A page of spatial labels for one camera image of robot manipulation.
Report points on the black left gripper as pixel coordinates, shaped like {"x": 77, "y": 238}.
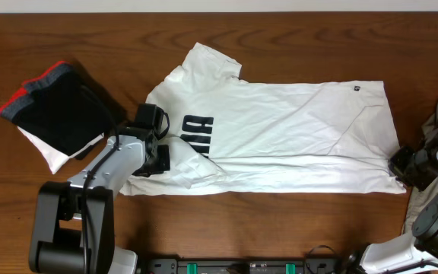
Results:
{"x": 165, "y": 163}

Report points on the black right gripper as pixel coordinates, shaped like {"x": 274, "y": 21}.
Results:
{"x": 398, "y": 168}

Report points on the white Puma t-shirt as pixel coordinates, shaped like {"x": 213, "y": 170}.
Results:
{"x": 229, "y": 135}

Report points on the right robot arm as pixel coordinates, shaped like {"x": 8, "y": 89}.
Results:
{"x": 412, "y": 252}

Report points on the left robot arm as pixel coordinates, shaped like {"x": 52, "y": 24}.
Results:
{"x": 73, "y": 230}

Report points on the folded white garment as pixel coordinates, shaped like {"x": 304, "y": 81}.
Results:
{"x": 55, "y": 158}

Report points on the folded black garment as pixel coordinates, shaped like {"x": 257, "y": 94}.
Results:
{"x": 69, "y": 113}

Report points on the folded red garment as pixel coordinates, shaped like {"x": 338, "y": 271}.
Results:
{"x": 24, "y": 94}

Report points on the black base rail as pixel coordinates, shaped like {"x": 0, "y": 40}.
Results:
{"x": 319, "y": 260}

